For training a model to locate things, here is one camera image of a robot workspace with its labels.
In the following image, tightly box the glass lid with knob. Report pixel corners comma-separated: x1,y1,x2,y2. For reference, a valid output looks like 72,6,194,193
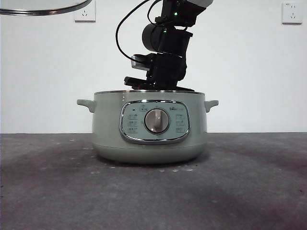
0,0,93,16

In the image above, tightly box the pale green electric pot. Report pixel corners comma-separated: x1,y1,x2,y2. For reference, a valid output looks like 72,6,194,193
76,90,219,165

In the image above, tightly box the pale grey right wrist camera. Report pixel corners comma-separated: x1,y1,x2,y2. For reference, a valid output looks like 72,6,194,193
130,54,154,71

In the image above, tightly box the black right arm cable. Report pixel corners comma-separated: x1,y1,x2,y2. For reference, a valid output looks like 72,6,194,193
115,0,154,63

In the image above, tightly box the white wall socket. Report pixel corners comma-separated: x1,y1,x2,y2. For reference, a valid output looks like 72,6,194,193
74,0,96,23
282,1,303,25

